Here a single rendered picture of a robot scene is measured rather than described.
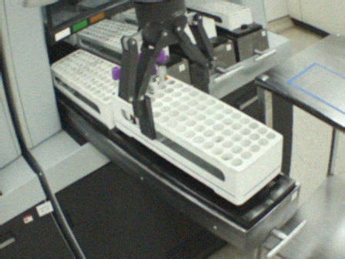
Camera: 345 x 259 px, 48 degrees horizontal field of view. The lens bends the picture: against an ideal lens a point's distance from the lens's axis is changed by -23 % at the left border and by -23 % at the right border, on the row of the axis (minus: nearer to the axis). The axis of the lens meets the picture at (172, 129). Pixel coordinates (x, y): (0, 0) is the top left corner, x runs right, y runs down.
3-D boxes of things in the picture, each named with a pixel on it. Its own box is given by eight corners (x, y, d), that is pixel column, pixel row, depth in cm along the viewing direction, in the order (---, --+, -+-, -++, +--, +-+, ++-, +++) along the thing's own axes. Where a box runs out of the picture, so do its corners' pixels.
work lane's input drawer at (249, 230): (46, 109, 112) (40, 80, 107) (86, 85, 118) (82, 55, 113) (260, 270, 63) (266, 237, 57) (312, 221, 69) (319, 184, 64)
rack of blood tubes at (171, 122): (114, 125, 83) (108, 94, 80) (160, 99, 88) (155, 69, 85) (239, 206, 63) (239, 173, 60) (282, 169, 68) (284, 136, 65)
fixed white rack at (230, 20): (161, 13, 138) (159, -2, 134) (185, 5, 143) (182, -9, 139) (232, 35, 118) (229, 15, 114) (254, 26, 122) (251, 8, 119)
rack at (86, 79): (51, 88, 107) (48, 66, 103) (83, 69, 111) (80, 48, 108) (112, 135, 86) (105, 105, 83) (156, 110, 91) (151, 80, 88)
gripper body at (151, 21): (150, 5, 59) (159, 61, 64) (196, -8, 63) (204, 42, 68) (121, 1, 64) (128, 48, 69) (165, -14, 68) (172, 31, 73)
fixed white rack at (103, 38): (76, 50, 123) (74, 32, 120) (105, 35, 128) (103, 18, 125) (134, 76, 103) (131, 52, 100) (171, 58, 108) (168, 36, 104)
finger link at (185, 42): (156, 25, 69) (162, 19, 69) (192, 64, 77) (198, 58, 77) (173, 30, 66) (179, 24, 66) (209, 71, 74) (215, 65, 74)
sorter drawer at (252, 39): (103, 18, 165) (101, -1, 159) (132, 5, 171) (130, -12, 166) (252, 68, 115) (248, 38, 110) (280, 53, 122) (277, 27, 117)
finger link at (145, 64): (170, 31, 66) (163, 29, 65) (146, 103, 69) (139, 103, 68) (154, 26, 68) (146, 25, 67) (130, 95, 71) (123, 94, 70)
